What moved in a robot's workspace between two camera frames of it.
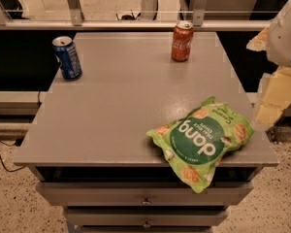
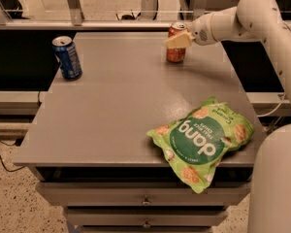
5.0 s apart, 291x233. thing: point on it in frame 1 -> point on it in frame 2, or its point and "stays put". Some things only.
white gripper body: x=285 y=43 -> x=201 y=33
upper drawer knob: x=145 y=201 stays put
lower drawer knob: x=145 y=224 stays put
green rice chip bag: x=196 y=142 stays put
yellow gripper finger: x=277 y=90 -> x=181 y=40
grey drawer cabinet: x=93 y=154 stays put
